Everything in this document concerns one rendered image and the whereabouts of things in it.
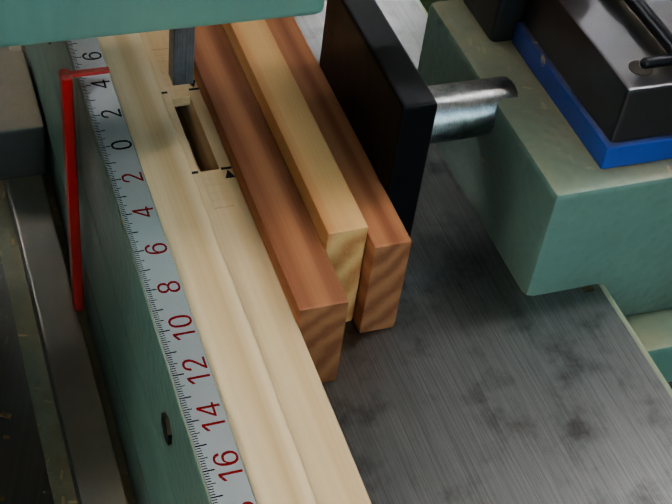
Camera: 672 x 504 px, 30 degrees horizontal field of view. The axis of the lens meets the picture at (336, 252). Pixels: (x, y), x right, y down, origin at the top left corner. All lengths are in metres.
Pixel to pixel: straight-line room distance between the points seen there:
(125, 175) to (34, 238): 0.18
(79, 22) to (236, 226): 0.10
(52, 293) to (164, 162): 0.15
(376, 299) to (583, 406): 0.09
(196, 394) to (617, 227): 0.21
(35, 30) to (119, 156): 0.06
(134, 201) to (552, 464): 0.19
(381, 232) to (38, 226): 0.25
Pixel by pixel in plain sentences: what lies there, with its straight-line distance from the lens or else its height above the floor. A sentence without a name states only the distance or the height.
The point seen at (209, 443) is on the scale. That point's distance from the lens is 0.41.
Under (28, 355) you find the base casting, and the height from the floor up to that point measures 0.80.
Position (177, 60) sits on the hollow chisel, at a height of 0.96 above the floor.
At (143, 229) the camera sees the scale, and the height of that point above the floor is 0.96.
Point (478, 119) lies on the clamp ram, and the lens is 0.55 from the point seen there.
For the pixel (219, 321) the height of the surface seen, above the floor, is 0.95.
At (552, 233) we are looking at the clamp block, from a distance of 0.53.
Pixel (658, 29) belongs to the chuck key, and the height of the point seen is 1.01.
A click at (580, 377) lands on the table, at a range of 0.53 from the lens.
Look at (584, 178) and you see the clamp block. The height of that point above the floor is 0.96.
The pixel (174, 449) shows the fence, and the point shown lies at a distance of 0.44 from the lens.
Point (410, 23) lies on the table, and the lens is 0.69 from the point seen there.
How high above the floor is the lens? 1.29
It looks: 45 degrees down
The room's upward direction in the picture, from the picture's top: 9 degrees clockwise
